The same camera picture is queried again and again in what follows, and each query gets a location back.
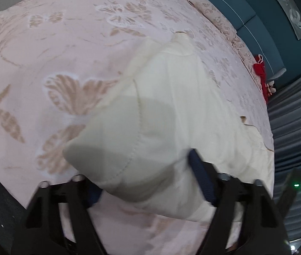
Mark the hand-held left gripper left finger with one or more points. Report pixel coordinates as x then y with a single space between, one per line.
95 196

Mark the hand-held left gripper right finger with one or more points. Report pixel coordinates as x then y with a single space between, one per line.
203 180

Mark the cream quilted jacket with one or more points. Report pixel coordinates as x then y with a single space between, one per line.
179 98

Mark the grey curtain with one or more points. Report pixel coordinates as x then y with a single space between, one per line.
296 127

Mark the plush doll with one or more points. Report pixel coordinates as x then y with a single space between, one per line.
271 87

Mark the red cloth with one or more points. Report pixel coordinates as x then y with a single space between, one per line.
260 70

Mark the pink printed pillow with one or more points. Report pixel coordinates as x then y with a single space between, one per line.
244 55
214 16

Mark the pink butterfly printed quilt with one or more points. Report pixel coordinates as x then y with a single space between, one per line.
60 45

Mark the blue upholstered headboard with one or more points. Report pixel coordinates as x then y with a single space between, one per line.
240 8

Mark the silver wall panel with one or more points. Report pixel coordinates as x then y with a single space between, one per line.
285 2

